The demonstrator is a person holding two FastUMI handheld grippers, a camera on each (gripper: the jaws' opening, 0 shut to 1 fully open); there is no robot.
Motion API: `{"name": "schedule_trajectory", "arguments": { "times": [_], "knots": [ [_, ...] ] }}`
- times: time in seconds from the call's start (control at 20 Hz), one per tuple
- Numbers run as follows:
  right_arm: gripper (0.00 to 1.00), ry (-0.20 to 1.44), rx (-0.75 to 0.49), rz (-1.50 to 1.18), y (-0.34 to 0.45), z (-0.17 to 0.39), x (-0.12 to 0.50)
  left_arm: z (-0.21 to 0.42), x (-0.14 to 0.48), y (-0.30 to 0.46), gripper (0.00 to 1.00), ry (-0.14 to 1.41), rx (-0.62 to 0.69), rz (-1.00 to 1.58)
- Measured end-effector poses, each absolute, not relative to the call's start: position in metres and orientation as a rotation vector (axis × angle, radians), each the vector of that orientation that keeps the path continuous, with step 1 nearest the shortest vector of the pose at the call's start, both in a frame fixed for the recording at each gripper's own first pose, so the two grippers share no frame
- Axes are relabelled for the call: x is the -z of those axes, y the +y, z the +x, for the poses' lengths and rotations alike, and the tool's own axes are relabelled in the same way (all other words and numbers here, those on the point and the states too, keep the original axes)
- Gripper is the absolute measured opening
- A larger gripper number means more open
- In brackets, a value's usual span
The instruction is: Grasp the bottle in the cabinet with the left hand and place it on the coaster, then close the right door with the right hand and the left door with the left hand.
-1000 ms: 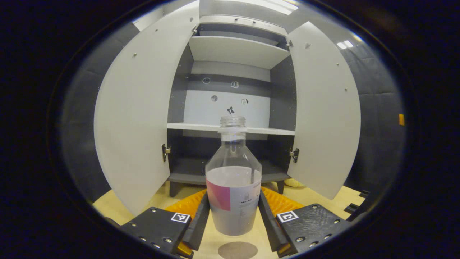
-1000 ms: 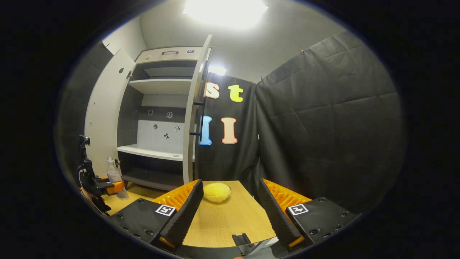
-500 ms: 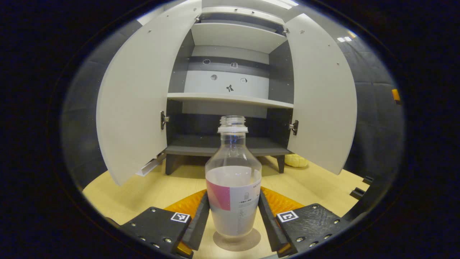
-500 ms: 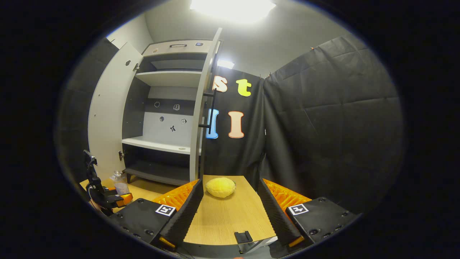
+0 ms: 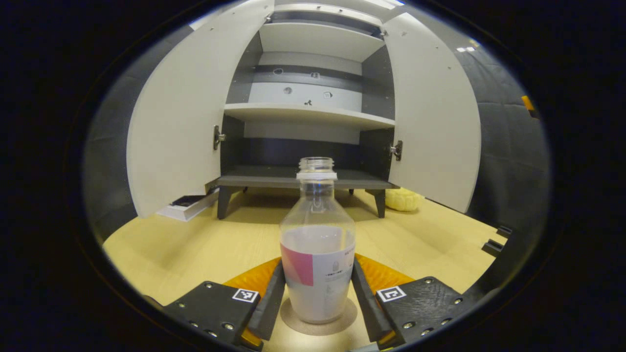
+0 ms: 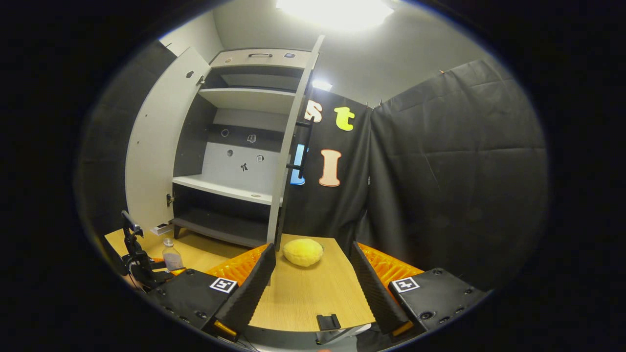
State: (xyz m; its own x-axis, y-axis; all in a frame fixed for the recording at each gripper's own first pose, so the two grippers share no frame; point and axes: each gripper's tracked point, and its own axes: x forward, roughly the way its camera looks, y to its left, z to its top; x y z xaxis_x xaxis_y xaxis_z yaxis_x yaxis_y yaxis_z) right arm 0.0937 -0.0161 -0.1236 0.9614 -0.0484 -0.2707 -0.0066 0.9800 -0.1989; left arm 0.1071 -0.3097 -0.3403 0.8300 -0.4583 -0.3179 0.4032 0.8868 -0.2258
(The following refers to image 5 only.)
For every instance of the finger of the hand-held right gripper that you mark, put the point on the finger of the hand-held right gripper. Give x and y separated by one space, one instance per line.
528 103

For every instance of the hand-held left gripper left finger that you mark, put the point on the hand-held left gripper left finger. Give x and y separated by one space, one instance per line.
274 303

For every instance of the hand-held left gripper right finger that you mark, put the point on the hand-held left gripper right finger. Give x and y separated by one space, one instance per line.
364 303

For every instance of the round brown coaster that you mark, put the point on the round brown coaster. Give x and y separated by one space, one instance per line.
318 328

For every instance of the clear plastic bottle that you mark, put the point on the clear plastic bottle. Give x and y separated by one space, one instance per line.
318 244

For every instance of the grey cabinet door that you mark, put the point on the grey cabinet door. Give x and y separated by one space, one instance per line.
181 122
435 122

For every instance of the black backdrop cloth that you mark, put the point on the black backdrop cloth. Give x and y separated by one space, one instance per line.
508 161

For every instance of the double ceiling light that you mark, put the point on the double ceiling light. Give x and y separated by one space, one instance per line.
466 49

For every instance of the yellow textured toy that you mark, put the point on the yellow textured toy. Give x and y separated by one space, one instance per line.
403 199

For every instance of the large ceiling light panel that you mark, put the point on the large ceiling light panel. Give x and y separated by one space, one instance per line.
386 4

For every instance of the black table bracket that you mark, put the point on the black table bracket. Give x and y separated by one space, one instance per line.
492 247
504 231

